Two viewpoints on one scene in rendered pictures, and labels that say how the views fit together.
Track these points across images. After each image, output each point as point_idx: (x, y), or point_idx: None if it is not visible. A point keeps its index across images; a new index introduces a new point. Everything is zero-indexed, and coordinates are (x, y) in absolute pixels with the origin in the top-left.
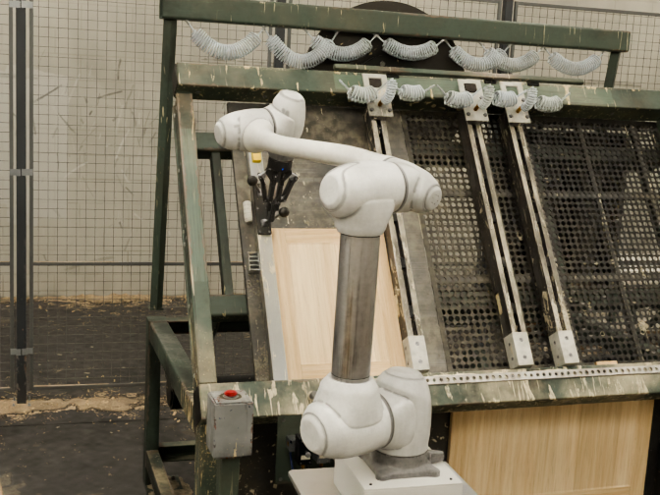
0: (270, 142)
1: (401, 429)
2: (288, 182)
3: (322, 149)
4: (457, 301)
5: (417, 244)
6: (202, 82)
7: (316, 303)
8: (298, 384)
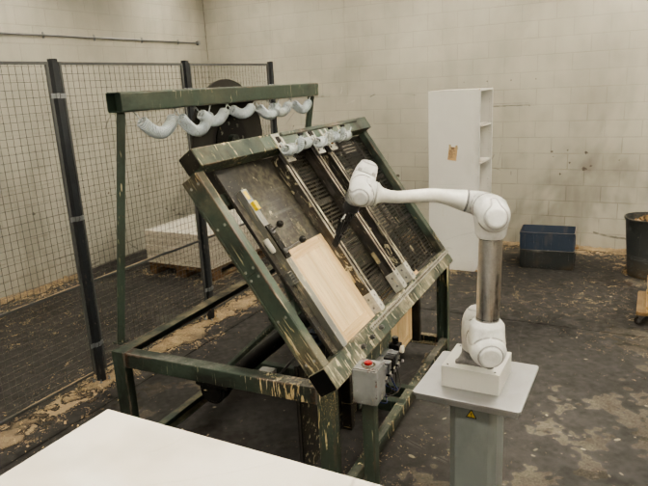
0: (396, 197)
1: None
2: None
3: (423, 194)
4: (362, 263)
5: None
6: (212, 161)
7: (326, 291)
8: (353, 343)
